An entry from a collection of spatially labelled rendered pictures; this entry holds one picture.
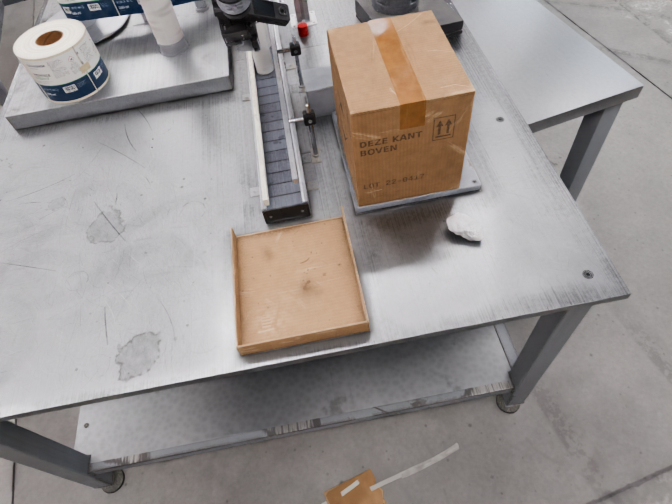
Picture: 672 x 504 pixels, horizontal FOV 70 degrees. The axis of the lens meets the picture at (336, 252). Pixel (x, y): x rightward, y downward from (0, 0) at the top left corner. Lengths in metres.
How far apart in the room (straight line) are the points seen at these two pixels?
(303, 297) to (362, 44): 0.55
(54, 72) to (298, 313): 1.00
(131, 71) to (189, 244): 0.70
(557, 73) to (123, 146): 1.24
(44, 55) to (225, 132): 0.52
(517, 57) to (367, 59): 0.66
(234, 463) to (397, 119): 1.29
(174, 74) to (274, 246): 0.72
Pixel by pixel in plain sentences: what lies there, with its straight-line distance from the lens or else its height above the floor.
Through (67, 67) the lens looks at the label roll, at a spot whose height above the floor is 0.98.
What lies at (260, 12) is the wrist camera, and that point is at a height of 1.14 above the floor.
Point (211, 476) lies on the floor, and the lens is 1.82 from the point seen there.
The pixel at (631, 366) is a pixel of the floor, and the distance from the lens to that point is 2.01.
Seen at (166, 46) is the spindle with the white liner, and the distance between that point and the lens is 1.68.
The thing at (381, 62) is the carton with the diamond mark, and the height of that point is 1.12.
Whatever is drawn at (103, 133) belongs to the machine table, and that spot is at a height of 0.83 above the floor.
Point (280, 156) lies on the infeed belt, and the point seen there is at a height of 0.88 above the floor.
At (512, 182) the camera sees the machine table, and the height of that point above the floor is 0.83.
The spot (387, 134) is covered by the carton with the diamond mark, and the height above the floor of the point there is 1.05.
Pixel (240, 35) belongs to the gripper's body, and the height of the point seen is 1.09.
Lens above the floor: 1.70
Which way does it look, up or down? 55 degrees down
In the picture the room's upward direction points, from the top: 10 degrees counter-clockwise
